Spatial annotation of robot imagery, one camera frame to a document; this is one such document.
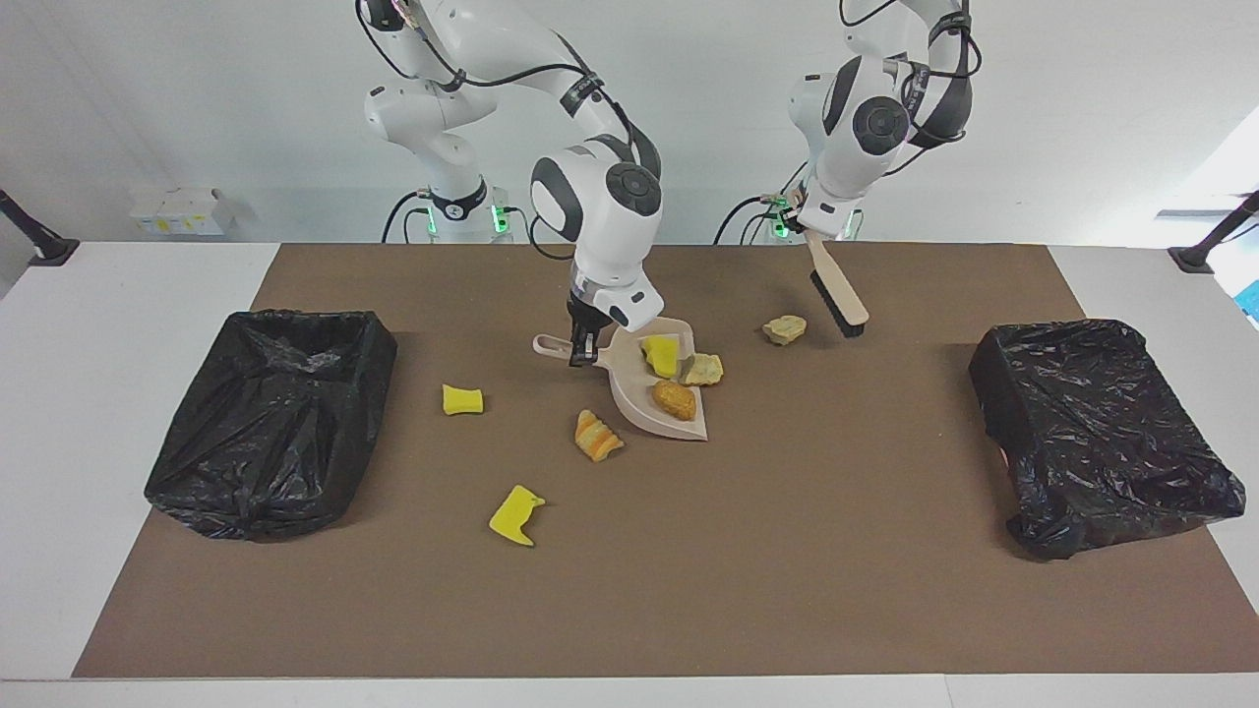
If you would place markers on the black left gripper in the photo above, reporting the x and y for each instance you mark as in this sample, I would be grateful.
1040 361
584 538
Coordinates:
797 214

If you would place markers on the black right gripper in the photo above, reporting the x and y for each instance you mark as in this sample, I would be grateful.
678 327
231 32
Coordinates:
584 317

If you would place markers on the beige plastic dustpan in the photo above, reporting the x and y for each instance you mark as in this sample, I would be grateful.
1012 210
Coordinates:
629 393

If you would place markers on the beige hand brush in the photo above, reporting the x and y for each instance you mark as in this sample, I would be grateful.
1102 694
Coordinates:
838 285

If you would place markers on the brown fried nugget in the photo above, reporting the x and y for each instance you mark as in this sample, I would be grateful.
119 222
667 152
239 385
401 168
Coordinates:
675 399

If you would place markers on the pale toy dumpling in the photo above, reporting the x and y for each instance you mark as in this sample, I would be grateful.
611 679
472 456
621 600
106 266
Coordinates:
784 329

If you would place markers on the pale bread chunk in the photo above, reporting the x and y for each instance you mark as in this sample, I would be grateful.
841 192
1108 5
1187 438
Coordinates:
704 370

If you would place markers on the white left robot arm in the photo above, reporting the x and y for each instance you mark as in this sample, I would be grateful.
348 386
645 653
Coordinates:
838 169

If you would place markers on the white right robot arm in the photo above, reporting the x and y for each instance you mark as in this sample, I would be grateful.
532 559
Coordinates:
602 246

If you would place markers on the black bag lined bin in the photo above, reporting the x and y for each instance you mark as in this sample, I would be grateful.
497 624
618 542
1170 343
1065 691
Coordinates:
266 423
1102 423

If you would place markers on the striped toy croissant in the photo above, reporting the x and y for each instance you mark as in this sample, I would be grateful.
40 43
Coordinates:
597 436

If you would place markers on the small yellow sponge piece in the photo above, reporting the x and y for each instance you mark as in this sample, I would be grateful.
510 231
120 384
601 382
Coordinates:
462 400

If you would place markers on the notched yellow sponge piece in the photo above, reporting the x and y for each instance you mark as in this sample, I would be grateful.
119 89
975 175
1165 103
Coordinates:
515 516

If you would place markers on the brown table mat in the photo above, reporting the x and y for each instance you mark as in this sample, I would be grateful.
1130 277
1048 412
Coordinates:
689 590

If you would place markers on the small white cardboard box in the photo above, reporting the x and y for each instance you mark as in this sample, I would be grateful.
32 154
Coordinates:
146 218
202 211

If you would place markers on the blue object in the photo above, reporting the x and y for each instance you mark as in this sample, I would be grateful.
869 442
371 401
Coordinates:
1251 303

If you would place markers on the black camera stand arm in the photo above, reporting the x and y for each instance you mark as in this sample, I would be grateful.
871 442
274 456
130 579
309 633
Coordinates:
34 234
1215 236

